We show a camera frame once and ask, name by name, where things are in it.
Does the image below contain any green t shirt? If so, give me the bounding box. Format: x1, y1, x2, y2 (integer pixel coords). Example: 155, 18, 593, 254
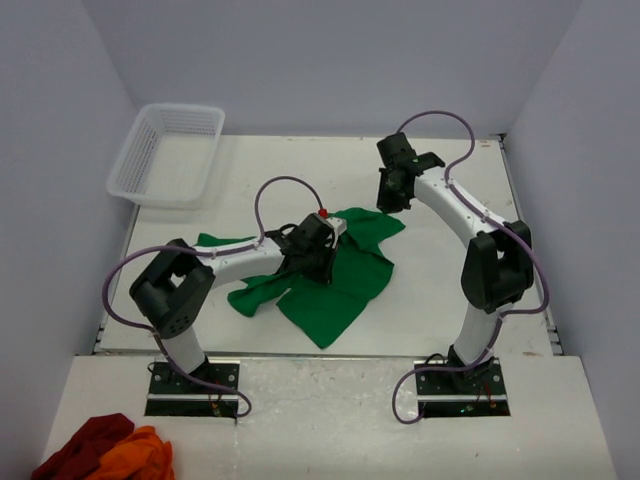
227, 207, 405, 349

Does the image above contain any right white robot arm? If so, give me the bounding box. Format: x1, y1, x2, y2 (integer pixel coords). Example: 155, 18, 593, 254
376, 133, 534, 393

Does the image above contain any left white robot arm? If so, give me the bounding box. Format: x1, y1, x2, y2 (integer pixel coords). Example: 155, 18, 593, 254
129, 213, 347, 393

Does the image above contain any white plastic basket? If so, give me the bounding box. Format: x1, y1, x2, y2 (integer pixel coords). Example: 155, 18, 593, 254
106, 103, 225, 210

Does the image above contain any orange t shirt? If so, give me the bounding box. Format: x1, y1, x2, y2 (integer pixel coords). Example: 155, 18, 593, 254
88, 426, 176, 479

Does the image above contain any dark red t shirt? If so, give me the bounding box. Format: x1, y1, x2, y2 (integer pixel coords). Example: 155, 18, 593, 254
31, 413, 134, 479

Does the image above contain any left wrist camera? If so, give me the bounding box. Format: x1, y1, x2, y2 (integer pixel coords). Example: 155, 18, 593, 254
325, 216, 347, 237

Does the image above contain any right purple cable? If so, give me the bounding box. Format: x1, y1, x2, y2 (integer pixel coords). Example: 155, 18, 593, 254
392, 109, 553, 424

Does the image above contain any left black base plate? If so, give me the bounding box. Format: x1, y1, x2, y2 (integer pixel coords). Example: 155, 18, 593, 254
144, 362, 240, 419

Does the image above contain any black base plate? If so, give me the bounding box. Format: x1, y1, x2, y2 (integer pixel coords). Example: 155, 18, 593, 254
144, 362, 240, 419
415, 357, 511, 419

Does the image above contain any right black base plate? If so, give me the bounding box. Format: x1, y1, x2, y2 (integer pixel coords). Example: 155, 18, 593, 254
415, 357, 511, 419

